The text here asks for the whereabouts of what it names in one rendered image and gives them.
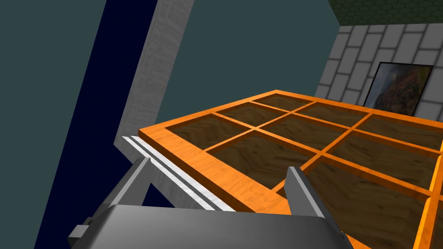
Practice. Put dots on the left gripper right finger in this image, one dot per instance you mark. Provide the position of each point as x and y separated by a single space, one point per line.
300 193

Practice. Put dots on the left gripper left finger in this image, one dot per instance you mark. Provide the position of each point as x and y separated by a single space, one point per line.
128 186

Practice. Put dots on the orange panelled wooden door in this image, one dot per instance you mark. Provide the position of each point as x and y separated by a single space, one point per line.
311 152

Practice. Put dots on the dark framed landscape picture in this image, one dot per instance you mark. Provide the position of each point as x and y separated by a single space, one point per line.
398 88

